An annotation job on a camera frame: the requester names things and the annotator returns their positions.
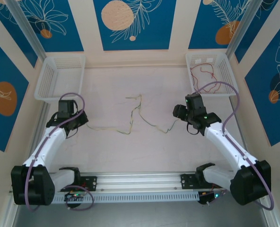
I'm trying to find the thin red cable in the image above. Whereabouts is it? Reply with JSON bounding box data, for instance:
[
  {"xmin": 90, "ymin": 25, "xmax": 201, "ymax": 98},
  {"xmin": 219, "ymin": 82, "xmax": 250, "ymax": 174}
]
[
  {"xmin": 190, "ymin": 65, "xmax": 215, "ymax": 79},
  {"xmin": 191, "ymin": 73, "xmax": 222, "ymax": 95}
]

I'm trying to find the thin yellow cable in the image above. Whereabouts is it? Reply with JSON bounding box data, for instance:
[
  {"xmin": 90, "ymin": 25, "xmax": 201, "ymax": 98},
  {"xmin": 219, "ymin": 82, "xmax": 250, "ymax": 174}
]
[{"xmin": 86, "ymin": 94, "xmax": 181, "ymax": 136}]

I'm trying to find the thin green cable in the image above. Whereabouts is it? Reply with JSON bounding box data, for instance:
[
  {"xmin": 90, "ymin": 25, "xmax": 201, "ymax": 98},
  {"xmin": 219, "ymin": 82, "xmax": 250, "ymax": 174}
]
[{"xmin": 120, "ymin": 94, "xmax": 181, "ymax": 136}]

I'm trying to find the white plastic basket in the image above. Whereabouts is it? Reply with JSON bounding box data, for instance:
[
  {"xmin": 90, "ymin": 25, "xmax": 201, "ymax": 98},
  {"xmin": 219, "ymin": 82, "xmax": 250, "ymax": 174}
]
[
  {"xmin": 34, "ymin": 55, "xmax": 87, "ymax": 104},
  {"xmin": 185, "ymin": 52, "xmax": 239, "ymax": 97}
]

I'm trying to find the small circuit board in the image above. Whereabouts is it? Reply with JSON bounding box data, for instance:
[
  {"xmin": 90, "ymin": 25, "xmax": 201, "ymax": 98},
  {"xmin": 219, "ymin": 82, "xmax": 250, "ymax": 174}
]
[
  {"xmin": 198, "ymin": 191, "xmax": 222, "ymax": 207},
  {"xmin": 63, "ymin": 192, "xmax": 86, "ymax": 203}
]

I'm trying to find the short red power wire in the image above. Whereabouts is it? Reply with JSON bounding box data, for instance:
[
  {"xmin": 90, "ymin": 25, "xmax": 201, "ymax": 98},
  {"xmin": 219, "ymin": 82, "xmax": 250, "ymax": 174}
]
[{"xmin": 79, "ymin": 181, "xmax": 91, "ymax": 192}]

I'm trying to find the blue floral wall panel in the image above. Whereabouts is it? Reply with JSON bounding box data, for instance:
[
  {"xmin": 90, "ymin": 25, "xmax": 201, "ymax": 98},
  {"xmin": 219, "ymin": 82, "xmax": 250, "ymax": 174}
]
[
  {"xmin": 0, "ymin": 33, "xmax": 30, "ymax": 152},
  {"xmin": 18, "ymin": 0, "xmax": 84, "ymax": 52},
  {"xmin": 0, "ymin": 3, "xmax": 38, "ymax": 69},
  {"xmin": 93, "ymin": 0, "xmax": 177, "ymax": 51},
  {"xmin": 245, "ymin": 16, "xmax": 280, "ymax": 147},
  {"xmin": 234, "ymin": 0, "xmax": 280, "ymax": 64},
  {"xmin": 188, "ymin": 0, "xmax": 253, "ymax": 50}
]

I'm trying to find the aluminium mounting rail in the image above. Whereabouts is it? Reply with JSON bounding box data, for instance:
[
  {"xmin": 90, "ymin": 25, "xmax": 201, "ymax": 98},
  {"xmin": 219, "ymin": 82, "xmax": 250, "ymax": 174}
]
[{"xmin": 12, "ymin": 170, "xmax": 268, "ymax": 191}]

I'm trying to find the purple cable loop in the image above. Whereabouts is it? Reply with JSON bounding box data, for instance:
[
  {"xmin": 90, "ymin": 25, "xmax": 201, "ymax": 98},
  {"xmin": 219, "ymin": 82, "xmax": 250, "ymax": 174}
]
[{"xmin": 65, "ymin": 185, "xmax": 95, "ymax": 211}]

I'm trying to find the grey slotted cable duct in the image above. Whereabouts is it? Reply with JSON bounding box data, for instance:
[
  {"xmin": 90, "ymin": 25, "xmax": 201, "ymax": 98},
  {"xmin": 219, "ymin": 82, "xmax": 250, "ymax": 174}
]
[{"xmin": 52, "ymin": 191, "xmax": 200, "ymax": 204}]

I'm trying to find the aluminium frame post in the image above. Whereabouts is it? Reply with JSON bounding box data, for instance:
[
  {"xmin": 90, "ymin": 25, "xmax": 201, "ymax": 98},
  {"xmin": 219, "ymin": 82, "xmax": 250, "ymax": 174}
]
[
  {"xmin": 226, "ymin": 0, "xmax": 270, "ymax": 57},
  {"xmin": 5, "ymin": 0, "xmax": 48, "ymax": 60}
]

